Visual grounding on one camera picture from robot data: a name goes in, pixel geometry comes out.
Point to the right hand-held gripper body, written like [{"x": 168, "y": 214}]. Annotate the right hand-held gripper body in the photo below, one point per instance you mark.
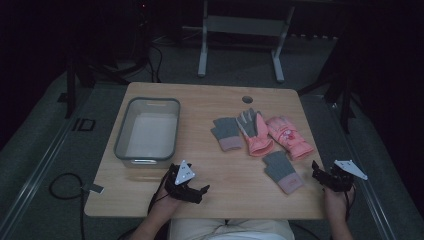
[{"x": 343, "y": 175}]

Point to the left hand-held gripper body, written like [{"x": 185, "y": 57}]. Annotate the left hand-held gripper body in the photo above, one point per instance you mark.
[{"x": 178, "y": 186}]

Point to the grey glove with pink cuff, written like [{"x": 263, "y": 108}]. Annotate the grey glove with pink cuff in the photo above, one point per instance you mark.
[
  {"x": 282, "y": 171},
  {"x": 227, "y": 132}
]

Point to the pink glove with printed back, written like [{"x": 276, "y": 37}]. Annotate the pink glove with printed back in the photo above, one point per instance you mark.
[{"x": 289, "y": 136}]

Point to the clear plastic bin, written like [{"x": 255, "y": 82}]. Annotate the clear plastic bin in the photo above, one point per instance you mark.
[{"x": 150, "y": 133}]

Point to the pink glove with grey palm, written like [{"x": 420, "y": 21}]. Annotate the pink glove with grey palm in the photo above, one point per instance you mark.
[{"x": 255, "y": 135}]

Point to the person's left hand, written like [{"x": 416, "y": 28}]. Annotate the person's left hand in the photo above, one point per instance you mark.
[{"x": 165, "y": 205}]

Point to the person's right hand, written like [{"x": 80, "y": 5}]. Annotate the person's right hand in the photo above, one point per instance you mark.
[{"x": 336, "y": 201}]

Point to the person's beige trousers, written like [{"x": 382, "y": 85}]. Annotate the person's beige trousers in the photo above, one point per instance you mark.
[{"x": 230, "y": 230}]

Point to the small grey plug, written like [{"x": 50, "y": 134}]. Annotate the small grey plug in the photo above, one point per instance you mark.
[{"x": 93, "y": 188}]

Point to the black tripod stand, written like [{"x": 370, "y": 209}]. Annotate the black tripod stand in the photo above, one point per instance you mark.
[
  {"x": 336, "y": 83},
  {"x": 100, "y": 66}
]

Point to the metal floor rail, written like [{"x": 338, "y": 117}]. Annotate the metal floor rail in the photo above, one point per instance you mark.
[
  {"x": 33, "y": 180},
  {"x": 363, "y": 186}
]

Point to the white metal frame stand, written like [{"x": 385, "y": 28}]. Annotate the white metal frame stand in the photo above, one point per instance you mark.
[{"x": 245, "y": 26}]

